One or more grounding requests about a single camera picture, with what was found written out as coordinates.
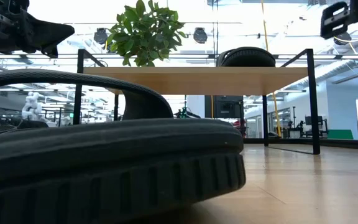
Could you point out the white robot figure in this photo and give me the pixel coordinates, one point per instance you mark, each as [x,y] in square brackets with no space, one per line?
[31,105]

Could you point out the green panel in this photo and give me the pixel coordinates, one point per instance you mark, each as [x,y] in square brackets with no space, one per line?
[340,134]

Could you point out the black rubber slide sandal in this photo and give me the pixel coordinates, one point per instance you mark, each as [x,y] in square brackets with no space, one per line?
[245,57]
[104,155]

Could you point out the black keyboard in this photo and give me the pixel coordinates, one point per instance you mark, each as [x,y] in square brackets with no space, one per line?
[227,107]

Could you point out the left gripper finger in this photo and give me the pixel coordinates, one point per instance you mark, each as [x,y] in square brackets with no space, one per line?
[42,40]
[42,26]

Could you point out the round black ceiling lamp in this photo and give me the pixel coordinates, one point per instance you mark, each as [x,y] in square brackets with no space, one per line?
[99,35]
[200,35]
[343,39]

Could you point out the green plant in black pot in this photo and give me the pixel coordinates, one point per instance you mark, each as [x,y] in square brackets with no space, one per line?
[145,34]

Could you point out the wooden shelf black metal frame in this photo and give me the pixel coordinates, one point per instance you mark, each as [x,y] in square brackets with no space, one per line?
[197,81]

